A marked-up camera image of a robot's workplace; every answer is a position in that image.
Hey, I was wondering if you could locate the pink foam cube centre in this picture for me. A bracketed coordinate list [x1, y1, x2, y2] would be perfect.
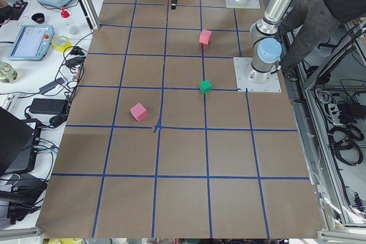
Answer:
[198, 29, 212, 45]

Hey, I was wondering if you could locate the pink foam cube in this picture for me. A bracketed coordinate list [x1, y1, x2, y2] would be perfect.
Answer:
[198, 29, 212, 45]
[130, 103, 148, 122]

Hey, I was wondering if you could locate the green foam cube centre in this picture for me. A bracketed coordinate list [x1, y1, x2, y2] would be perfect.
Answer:
[199, 79, 212, 94]

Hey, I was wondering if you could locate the red small object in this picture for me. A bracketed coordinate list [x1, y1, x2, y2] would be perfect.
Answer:
[61, 9, 70, 18]

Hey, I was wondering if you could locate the pink foam cube far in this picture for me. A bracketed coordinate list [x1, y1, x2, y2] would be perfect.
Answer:
[130, 103, 148, 122]

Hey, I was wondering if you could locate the yellow tape roll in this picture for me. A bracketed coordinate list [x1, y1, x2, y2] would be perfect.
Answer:
[51, 36, 72, 52]

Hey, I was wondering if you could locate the black bowl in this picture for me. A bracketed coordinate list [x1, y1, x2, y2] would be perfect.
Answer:
[31, 13, 45, 24]

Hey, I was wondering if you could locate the person in dark clothes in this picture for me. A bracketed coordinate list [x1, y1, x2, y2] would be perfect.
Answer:
[274, 0, 365, 82]

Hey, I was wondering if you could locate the teach pendant near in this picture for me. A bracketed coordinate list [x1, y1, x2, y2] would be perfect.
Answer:
[8, 25, 54, 61]

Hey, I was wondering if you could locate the black power adapter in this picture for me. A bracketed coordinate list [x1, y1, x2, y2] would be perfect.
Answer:
[29, 98, 67, 115]

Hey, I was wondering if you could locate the black computer box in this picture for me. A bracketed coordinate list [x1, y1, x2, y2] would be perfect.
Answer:
[1, 108, 41, 175]

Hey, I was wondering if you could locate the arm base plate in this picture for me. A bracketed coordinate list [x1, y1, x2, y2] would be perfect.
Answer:
[233, 57, 281, 93]
[225, 0, 260, 9]

